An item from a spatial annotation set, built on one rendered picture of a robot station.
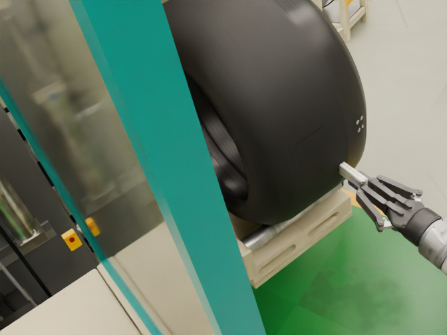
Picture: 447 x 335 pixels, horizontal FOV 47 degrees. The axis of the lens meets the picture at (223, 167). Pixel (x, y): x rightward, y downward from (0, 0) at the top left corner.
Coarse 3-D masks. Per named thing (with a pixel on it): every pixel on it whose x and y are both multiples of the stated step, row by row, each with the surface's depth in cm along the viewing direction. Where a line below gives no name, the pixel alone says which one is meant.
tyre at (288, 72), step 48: (192, 0) 108; (240, 0) 105; (288, 0) 105; (192, 48) 102; (240, 48) 99; (288, 48) 101; (336, 48) 104; (192, 96) 152; (240, 96) 98; (288, 96) 99; (336, 96) 104; (240, 144) 104; (288, 144) 101; (336, 144) 108; (240, 192) 146; (288, 192) 108
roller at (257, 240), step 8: (320, 200) 138; (312, 208) 138; (296, 216) 135; (264, 224) 133; (280, 224) 133; (288, 224) 134; (256, 232) 132; (264, 232) 132; (272, 232) 132; (280, 232) 134; (240, 240) 132; (248, 240) 131; (256, 240) 131; (264, 240) 132; (248, 248) 130; (256, 248) 131
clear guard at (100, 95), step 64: (0, 0) 25; (64, 0) 15; (128, 0) 12; (0, 64) 47; (64, 64) 21; (128, 64) 13; (64, 128) 32; (128, 128) 14; (192, 128) 15; (64, 192) 76; (128, 192) 25; (192, 192) 16; (128, 256) 44; (192, 256) 17; (192, 320) 31; (256, 320) 21
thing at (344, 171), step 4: (340, 164) 112; (340, 168) 113; (344, 168) 112; (348, 168) 111; (340, 172) 114; (344, 172) 112; (348, 172) 111; (352, 172) 110; (344, 176) 113; (348, 176) 112; (352, 176) 111; (356, 176) 110; (360, 180) 109; (364, 180) 109
